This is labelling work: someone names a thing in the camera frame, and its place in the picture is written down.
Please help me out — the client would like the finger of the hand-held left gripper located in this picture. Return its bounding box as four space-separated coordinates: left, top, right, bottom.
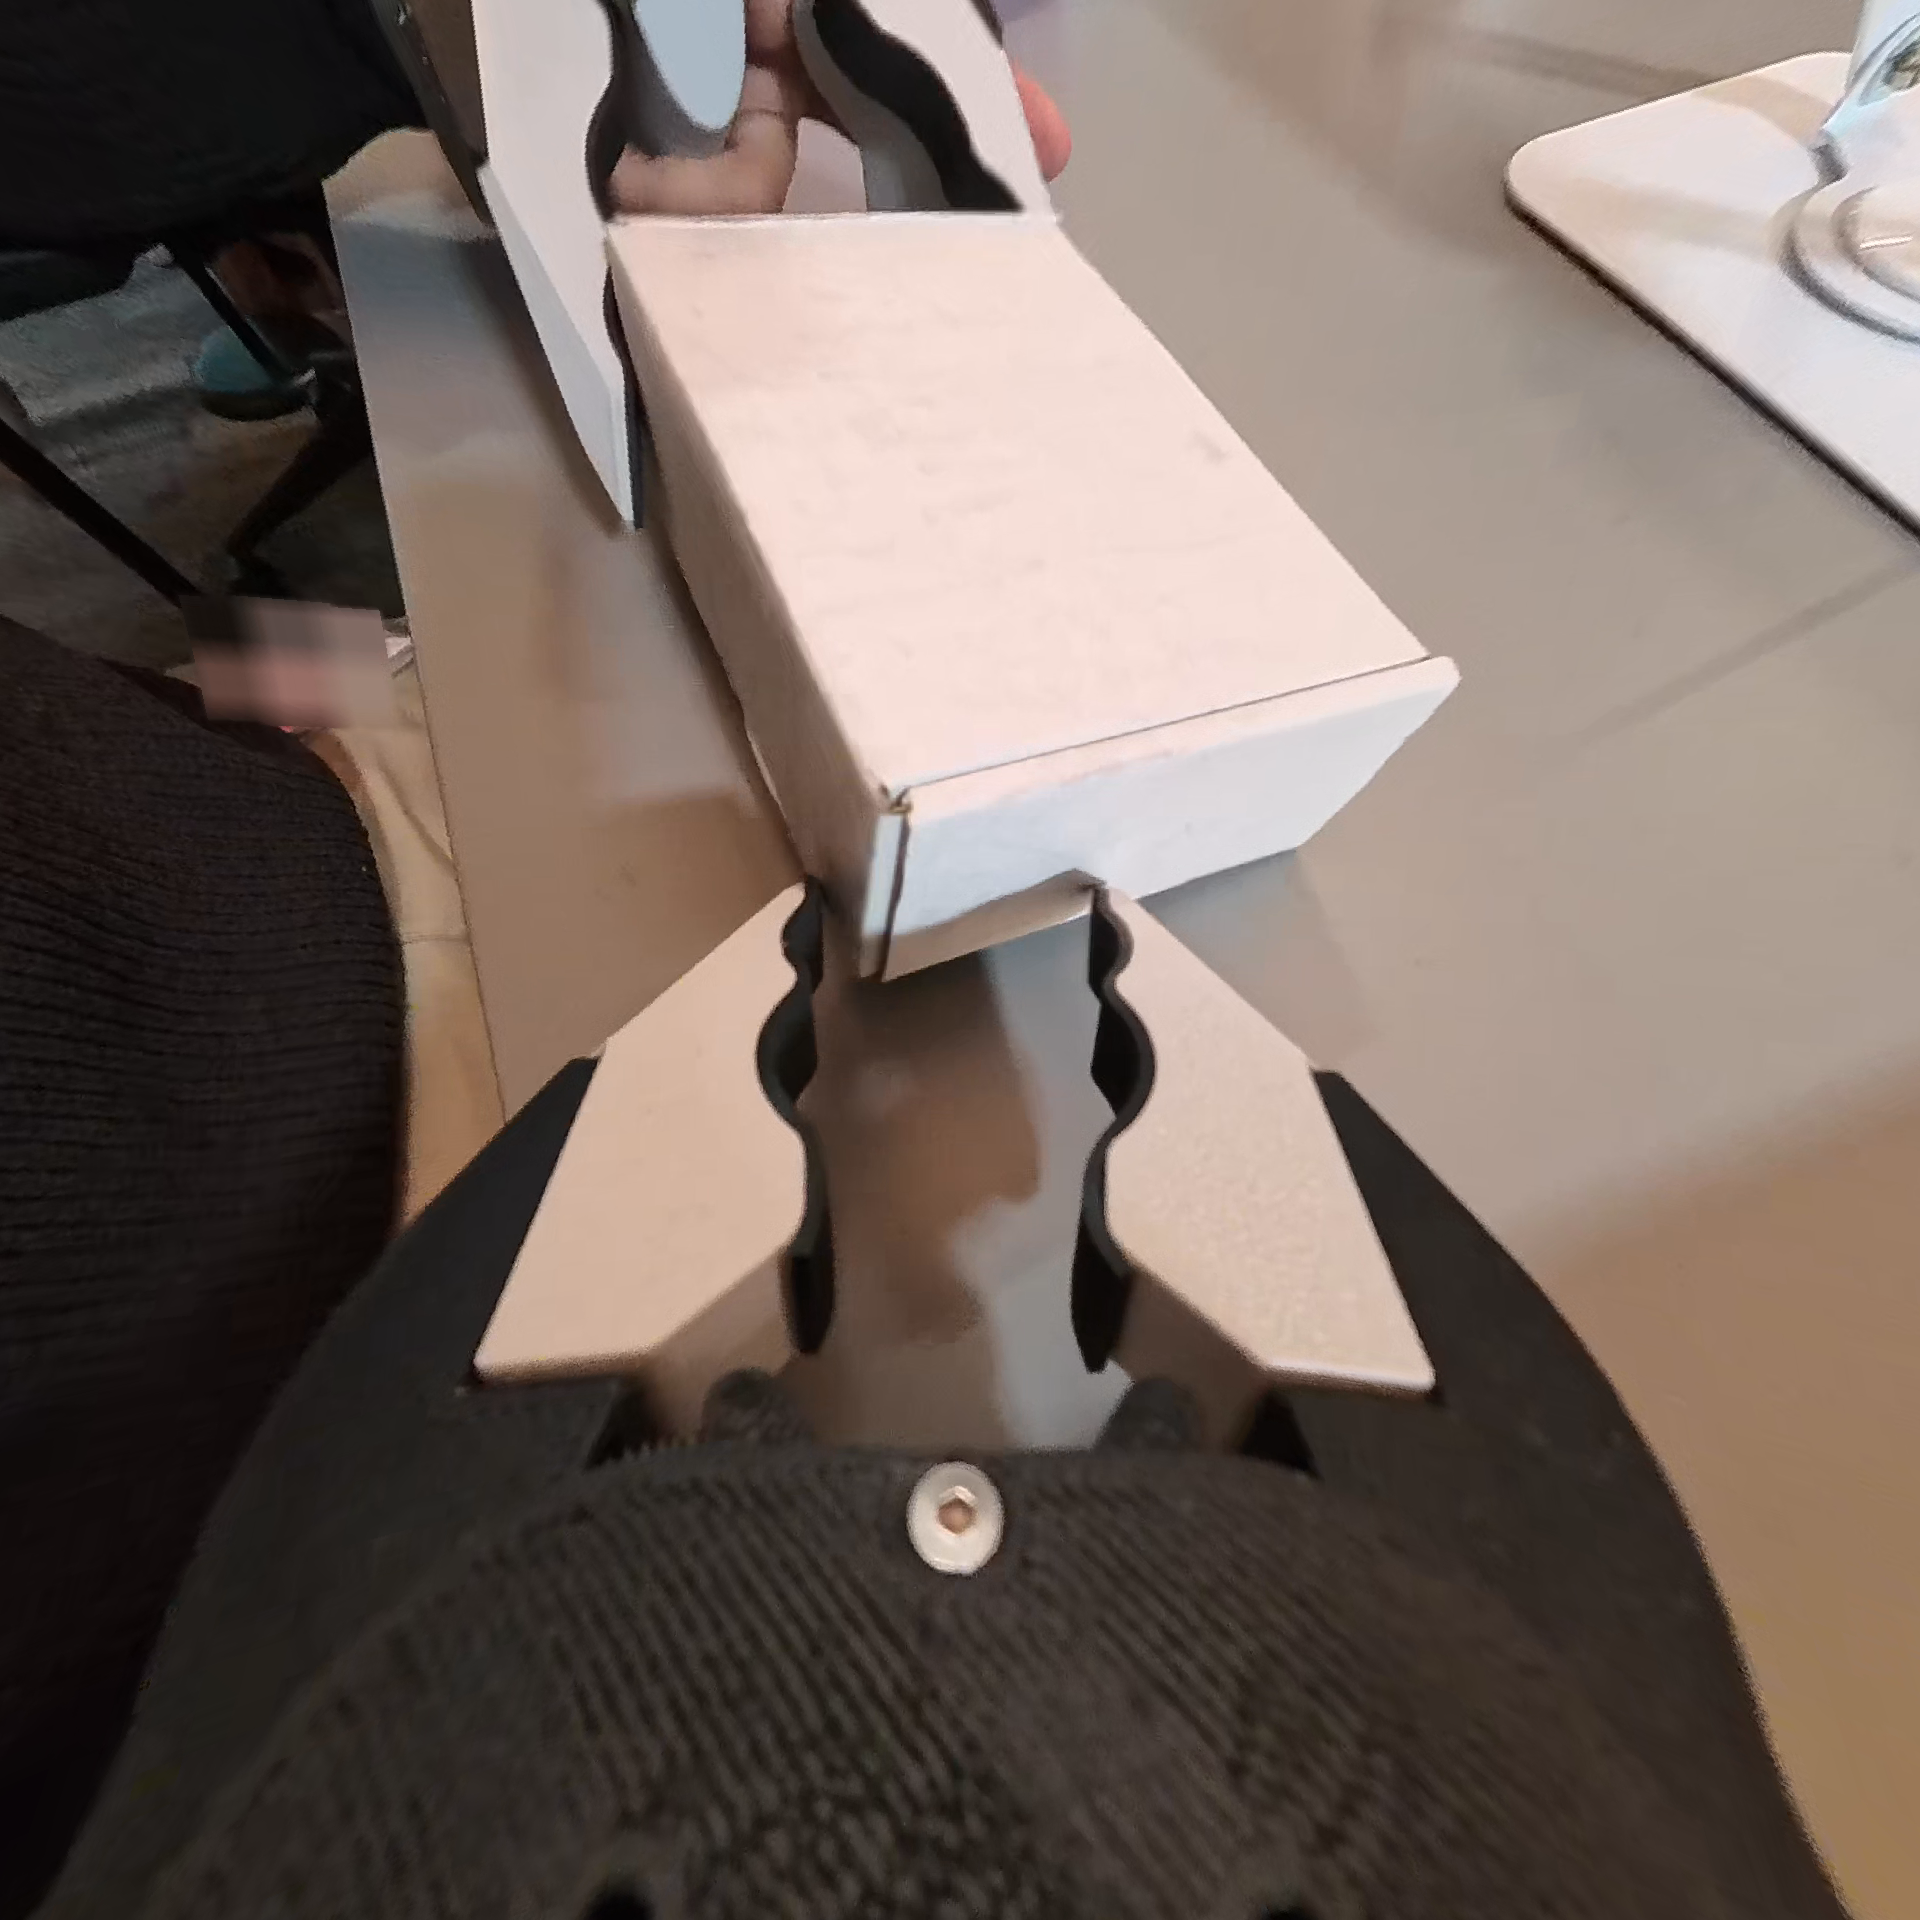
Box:
843 0 1056 218
480 0 647 525

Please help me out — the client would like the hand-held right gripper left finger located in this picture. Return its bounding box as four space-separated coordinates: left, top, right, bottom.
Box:
474 884 839 1388

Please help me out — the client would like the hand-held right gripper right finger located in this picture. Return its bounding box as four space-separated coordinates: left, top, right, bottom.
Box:
1075 884 1440 1393

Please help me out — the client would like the white cardboard mailer box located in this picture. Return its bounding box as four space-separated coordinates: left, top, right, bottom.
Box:
605 208 1461 983

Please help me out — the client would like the person's left hand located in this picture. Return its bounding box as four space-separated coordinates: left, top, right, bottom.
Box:
605 0 1076 215

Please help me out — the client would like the person's dark clothing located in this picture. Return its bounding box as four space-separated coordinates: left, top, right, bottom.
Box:
0 623 407 1920

